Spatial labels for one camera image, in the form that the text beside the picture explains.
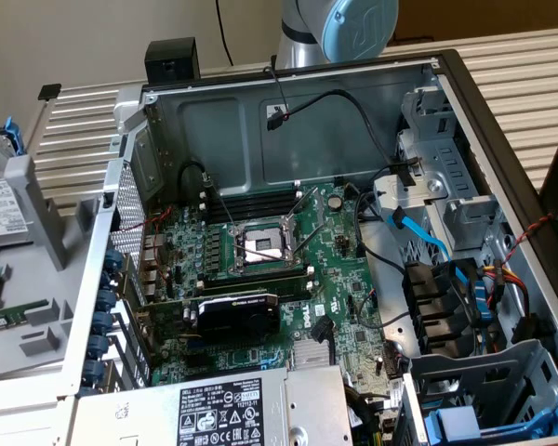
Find metal disk bay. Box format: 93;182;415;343
397;338;558;446

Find brown cardboard box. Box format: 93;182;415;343
383;0;558;47

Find blue disk carrier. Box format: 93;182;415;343
422;389;558;440

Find grey power supply unit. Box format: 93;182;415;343
73;364;354;446

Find grey parts rack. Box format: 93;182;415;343
0;155;120;382

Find black wire with black plug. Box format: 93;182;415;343
265;89;422;187

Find black RAM slot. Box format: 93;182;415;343
198;199;304;224
199;267;315;287
204;278;315;303
199;188;304;210

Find black power plug wire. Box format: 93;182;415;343
312;318;332;366

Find black box on bracket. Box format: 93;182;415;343
144;37;201;85

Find hard disk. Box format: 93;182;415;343
0;115;34;246

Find metal optical drive cage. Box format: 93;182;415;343
371;76;517;255

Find open grey PC case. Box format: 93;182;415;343
58;48;558;446

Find silver chipset heatsink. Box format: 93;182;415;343
291;341;330;372

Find CPU socket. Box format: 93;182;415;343
227;185;329;282

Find thin black wire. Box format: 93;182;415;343
213;0;236;66

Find red black twisted wire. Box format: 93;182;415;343
500;212;555;270

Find metal locking lever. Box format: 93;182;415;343
203;172;237;233

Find blue SATA wire black plug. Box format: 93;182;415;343
388;206;471;298

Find green motherboard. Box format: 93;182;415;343
139;180;404;419

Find green RAM stick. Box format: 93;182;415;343
0;299;48;334

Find red yellow black power wire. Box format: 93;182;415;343
476;259;558;345

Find black graphics card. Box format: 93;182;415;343
134;290;281;348

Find metal socket cover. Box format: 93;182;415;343
283;186;327;261

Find braided power wire bundle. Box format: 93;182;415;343
346;387;387;446

